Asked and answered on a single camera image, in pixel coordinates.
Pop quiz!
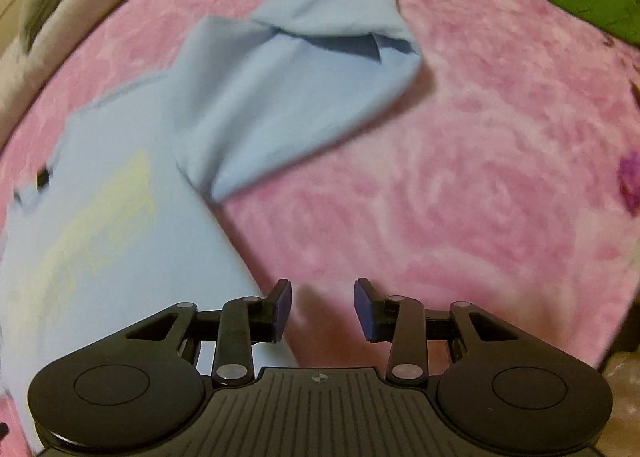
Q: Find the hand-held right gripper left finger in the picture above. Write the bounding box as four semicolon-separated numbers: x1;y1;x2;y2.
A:
125;278;293;386

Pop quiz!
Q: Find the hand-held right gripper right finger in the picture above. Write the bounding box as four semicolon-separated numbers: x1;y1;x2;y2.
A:
353;278;521;384

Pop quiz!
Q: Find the light blue sweatshirt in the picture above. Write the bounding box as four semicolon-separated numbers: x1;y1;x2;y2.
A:
0;0;423;455

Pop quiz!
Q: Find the pink fluffy blanket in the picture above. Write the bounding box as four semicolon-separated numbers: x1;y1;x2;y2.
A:
0;0;640;457

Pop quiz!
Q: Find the white fluffy blanket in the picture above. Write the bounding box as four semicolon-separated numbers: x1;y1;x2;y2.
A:
0;0;221;150

